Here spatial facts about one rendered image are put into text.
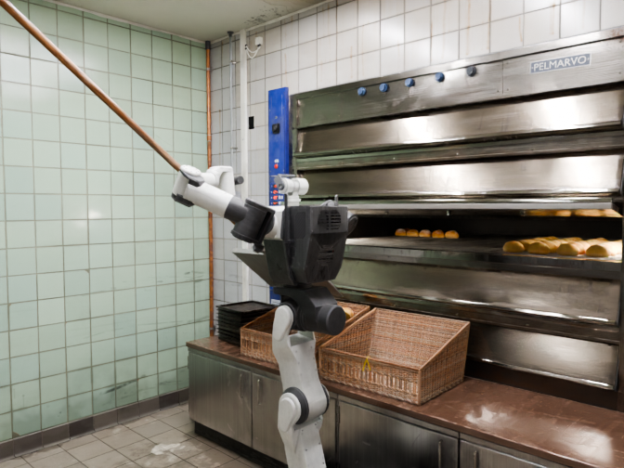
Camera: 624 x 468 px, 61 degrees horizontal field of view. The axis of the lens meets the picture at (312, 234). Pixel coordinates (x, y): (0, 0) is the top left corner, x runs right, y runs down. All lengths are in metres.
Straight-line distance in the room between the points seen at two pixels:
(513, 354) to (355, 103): 1.56
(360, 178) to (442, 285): 0.76
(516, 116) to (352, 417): 1.53
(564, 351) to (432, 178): 0.99
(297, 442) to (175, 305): 1.92
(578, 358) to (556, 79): 1.18
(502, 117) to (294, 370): 1.45
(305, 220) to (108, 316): 2.02
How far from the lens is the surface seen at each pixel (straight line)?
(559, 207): 2.32
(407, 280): 2.83
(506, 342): 2.64
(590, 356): 2.53
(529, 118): 2.55
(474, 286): 2.65
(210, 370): 3.23
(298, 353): 2.12
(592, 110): 2.47
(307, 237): 1.91
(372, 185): 2.93
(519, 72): 2.62
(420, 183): 2.76
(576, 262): 2.47
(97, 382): 3.71
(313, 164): 3.23
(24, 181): 3.41
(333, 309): 1.98
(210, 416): 3.33
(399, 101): 2.90
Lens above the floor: 1.40
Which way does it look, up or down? 3 degrees down
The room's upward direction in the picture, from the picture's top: straight up
